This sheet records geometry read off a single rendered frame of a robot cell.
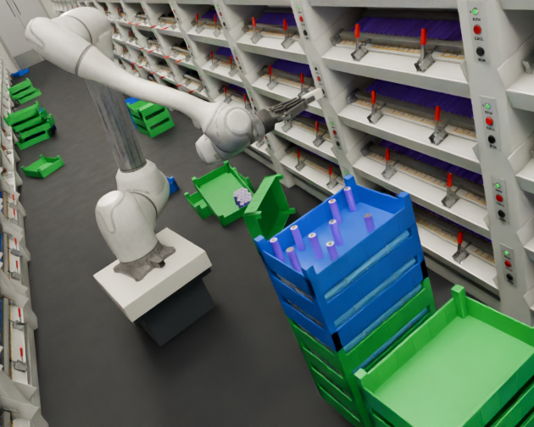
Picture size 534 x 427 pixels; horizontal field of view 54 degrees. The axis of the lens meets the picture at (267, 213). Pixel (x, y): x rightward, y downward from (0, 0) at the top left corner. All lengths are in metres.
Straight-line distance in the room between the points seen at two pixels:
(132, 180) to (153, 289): 0.41
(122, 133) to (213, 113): 0.52
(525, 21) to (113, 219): 1.30
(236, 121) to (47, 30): 0.61
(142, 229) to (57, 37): 0.65
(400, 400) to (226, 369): 0.79
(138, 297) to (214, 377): 0.35
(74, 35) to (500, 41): 1.14
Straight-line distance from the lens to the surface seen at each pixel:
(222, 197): 2.57
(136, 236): 1.82
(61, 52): 1.66
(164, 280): 1.79
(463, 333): 1.18
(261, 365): 1.71
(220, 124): 1.41
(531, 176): 1.21
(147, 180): 1.93
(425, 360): 1.14
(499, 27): 1.10
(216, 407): 1.67
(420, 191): 1.58
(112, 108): 1.86
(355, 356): 1.25
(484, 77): 1.16
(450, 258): 1.63
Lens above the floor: 1.18
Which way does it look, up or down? 29 degrees down
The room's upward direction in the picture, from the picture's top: 22 degrees counter-clockwise
